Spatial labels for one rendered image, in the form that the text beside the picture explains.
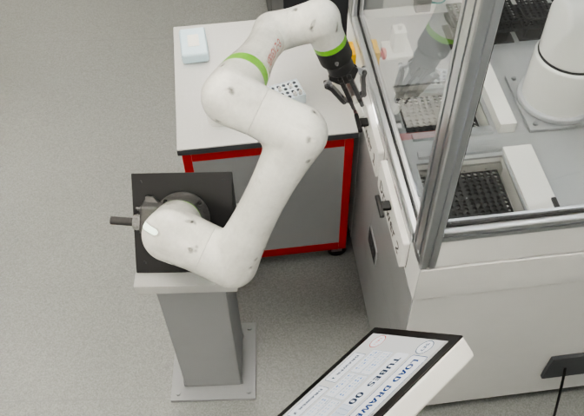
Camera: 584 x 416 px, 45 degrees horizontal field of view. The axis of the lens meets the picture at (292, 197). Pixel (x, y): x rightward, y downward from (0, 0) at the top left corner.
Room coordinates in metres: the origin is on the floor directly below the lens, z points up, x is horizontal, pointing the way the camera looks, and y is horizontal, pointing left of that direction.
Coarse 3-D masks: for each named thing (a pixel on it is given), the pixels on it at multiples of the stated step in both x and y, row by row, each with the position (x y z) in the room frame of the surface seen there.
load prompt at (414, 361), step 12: (408, 360) 0.60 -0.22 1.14; (420, 360) 0.59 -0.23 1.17; (396, 372) 0.58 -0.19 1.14; (408, 372) 0.56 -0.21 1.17; (384, 384) 0.55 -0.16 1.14; (396, 384) 0.54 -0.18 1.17; (372, 396) 0.53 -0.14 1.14; (384, 396) 0.52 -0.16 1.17; (360, 408) 0.51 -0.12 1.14; (372, 408) 0.49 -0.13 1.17
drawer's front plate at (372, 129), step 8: (360, 88) 1.61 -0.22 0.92; (368, 96) 1.56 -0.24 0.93; (368, 104) 1.52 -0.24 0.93; (368, 112) 1.49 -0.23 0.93; (368, 120) 1.47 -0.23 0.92; (368, 128) 1.46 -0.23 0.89; (376, 128) 1.43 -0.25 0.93; (368, 136) 1.45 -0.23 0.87; (376, 136) 1.39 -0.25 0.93; (368, 144) 1.44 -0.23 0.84; (376, 144) 1.36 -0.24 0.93; (376, 152) 1.35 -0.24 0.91; (376, 160) 1.34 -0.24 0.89; (376, 168) 1.33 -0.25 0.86
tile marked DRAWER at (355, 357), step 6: (354, 354) 0.69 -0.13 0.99; (360, 354) 0.68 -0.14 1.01; (348, 360) 0.67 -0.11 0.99; (354, 360) 0.66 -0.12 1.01; (342, 366) 0.66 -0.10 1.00; (348, 366) 0.65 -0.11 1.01; (336, 372) 0.65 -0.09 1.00; (342, 372) 0.64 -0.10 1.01; (330, 378) 0.63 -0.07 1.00; (336, 378) 0.62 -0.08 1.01
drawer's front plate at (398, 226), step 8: (384, 160) 1.30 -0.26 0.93; (384, 168) 1.27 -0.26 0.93; (384, 176) 1.25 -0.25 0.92; (384, 184) 1.24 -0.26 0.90; (392, 184) 1.21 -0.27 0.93; (384, 192) 1.23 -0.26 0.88; (392, 192) 1.19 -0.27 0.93; (384, 200) 1.22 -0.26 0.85; (392, 200) 1.16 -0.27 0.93; (392, 208) 1.14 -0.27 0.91; (400, 208) 1.13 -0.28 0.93; (392, 216) 1.13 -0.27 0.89; (400, 216) 1.10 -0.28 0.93; (392, 224) 1.12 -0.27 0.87; (400, 224) 1.08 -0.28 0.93; (392, 232) 1.11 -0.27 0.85; (400, 232) 1.05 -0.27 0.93; (392, 240) 1.10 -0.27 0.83; (400, 240) 1.04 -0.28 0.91; (408, 240) 1.03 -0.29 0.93; (400, 248) 1.03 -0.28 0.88; (408, 248) 1.02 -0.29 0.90; (400, 256) 1.02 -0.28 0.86; (400, 264) 1.02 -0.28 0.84
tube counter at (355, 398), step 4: (356, 392) 0.56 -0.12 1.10; (360, 392) 0.55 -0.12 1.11; (364, 392) 0.55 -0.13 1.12; (352, 396) 0.55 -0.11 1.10; (356, 396) 0.54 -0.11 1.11; (360, 396) 0.54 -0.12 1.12; (364, 396) 0.54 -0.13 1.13; (348, 400) 0.54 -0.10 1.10; (352, 400) 0.54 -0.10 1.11; (356, 400) 0.53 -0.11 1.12; (360, 400) 0.53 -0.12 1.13; (344, 404) 0.53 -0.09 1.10; (348, 404) 0.53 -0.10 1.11; (352, 404) 0.52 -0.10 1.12; (356, 404) 0.52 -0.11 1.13; (340, 408) 0.52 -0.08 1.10; (344, 408) 0.52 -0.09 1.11; (348, 408) 0.52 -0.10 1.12; (352, 408) 0.51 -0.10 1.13; (336, 412) 0.52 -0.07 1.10; (340, 412) 0.51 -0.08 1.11; (344, 412) 0.51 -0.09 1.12; (348, 412) 0.51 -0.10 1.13
